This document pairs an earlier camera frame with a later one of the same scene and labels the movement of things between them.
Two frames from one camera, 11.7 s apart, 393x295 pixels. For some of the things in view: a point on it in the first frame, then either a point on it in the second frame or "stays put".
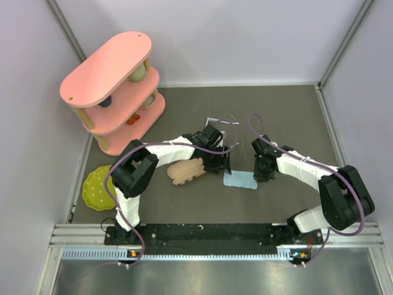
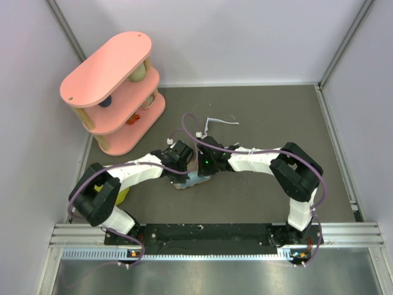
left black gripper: [221, 163] -> [180, 179]
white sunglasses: [215, 120] stays put
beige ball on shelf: [139, 75] stays put
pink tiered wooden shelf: [114, 95] stays put
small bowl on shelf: [148, 102] stays put
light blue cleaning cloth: [244, 179] -> [194, 179]
